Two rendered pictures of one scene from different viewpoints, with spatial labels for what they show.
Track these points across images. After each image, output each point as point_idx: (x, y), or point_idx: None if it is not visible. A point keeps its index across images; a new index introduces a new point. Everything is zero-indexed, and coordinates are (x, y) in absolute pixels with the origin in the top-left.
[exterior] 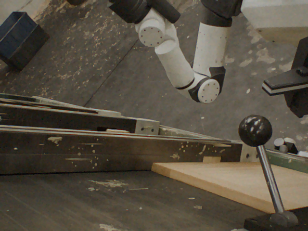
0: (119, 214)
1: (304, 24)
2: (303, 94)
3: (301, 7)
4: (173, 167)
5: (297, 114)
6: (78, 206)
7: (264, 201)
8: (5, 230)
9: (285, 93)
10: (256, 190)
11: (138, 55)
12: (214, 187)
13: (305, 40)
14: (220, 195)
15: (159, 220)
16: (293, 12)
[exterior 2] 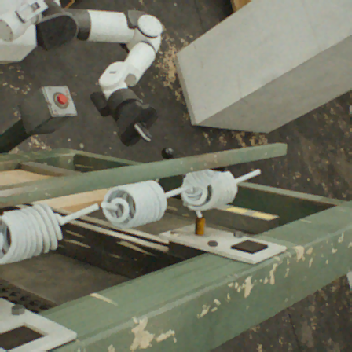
0: (155, 232)
1: (8, 59)
2: (136, 134)
3: (12, 47)
4: None
5: (128, 144)
6: None
7: (99, 200)
8: None
9: (122, 135)
10: (71, 199)
11: None
12: (70, 208)
13: (147, 109)
14: (74, 211)
15: (153, 225)
16: (5, 49)
